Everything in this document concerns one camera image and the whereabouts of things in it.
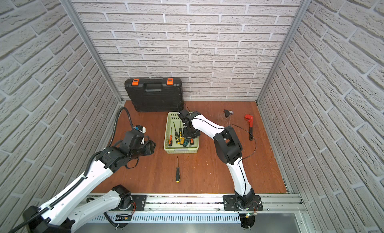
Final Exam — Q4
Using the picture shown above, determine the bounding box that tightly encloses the green black screwdriver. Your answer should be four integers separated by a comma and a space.
183, 139, 190, 148

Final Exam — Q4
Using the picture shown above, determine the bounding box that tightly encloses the black yellow striped screwdriver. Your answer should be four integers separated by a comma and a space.
173, 122, 181, 145

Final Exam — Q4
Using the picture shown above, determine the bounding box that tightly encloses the orange black screwdriver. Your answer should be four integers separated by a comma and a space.
168, 128, 173, 147

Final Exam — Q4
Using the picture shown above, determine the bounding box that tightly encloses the black yellow small screwdriver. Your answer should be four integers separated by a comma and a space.
179, 121, 183, 141

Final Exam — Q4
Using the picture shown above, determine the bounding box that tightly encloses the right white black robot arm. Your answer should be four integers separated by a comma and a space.
178, 109, 255, 210

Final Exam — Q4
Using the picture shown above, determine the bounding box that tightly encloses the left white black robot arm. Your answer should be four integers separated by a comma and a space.
11, 120, 156, 233

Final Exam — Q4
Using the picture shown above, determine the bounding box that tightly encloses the light green plastic bin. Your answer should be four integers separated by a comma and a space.
164, 111, 199, 154

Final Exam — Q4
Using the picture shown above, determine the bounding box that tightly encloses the black yellow-tip screwdriver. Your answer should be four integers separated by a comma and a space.
176, 157, 181, 183

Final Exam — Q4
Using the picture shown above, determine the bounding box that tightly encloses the small black metal part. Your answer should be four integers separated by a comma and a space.
224, 109, 234, 118

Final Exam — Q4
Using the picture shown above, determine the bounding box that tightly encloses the black plastic tool case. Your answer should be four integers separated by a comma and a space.
125, 78, 184, 112

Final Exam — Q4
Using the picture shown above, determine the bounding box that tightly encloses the red pipe wrench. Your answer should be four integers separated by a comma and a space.
245, 114, 254, 141

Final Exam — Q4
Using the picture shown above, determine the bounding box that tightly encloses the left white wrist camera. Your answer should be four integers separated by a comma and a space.
134, 125, 146, 134

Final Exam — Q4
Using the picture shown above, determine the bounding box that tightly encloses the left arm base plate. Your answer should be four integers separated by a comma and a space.
113, 195, 147, 212

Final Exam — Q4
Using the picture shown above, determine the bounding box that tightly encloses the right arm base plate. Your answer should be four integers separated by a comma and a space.
223, 195, 264, 212

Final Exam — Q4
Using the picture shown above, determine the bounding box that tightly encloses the aluminium front rail frame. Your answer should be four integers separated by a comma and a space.
59, 193, 316, 233

